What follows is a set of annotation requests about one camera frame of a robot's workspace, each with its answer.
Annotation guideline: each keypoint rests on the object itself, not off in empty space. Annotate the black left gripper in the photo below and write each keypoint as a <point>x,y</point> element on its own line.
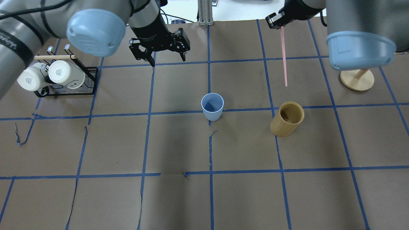
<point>152,32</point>

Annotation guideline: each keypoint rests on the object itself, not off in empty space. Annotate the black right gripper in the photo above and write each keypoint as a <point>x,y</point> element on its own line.
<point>294,9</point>

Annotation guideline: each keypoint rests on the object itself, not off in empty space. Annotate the pink chopstick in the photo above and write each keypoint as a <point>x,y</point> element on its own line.
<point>282,35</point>

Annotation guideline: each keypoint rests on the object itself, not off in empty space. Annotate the light blue plastic cup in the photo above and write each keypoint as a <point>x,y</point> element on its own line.
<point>212,105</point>

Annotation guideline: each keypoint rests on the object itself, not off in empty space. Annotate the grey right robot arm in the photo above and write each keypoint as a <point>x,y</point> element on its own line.
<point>361,33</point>

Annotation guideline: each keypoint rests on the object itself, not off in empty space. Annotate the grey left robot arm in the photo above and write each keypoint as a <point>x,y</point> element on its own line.
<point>94,27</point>

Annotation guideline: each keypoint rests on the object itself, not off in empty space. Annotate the wooden rack dowel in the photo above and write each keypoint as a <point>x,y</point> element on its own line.
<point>55,57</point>

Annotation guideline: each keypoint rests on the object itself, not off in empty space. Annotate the wooden round stand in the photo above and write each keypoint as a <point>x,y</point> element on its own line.
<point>357,80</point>

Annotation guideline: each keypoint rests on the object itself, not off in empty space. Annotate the white mug inner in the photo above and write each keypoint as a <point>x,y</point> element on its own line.
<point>66,74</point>

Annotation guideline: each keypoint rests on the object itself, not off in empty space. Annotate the white mug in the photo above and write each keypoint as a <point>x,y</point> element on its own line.
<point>66,74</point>
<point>33,77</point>

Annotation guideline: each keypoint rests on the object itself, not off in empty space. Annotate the bamboo cylinder holder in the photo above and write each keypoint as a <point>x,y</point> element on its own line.
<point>288,117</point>

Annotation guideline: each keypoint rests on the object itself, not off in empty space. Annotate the white mug outer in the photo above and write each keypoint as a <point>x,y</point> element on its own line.
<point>33,77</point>

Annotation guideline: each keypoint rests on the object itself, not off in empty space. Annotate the black wire mug rack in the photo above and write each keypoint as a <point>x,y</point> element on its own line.
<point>87,89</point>

